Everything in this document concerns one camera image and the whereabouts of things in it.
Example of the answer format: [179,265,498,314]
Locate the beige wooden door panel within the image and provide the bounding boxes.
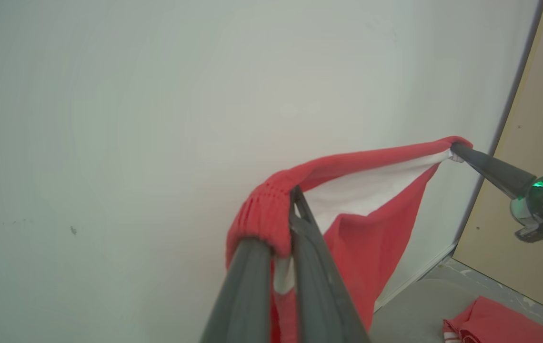
[452,0,543,322]

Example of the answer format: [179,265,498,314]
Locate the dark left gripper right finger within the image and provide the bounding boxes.
[289,186,371,343]

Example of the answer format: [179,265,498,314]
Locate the red shorts with white band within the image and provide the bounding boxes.
[225,136,473,343]

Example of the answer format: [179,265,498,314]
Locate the red Bulls basketball jersey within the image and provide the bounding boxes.
[443,295,543,343]

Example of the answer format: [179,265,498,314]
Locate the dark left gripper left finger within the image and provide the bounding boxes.
[200,237,272,343]

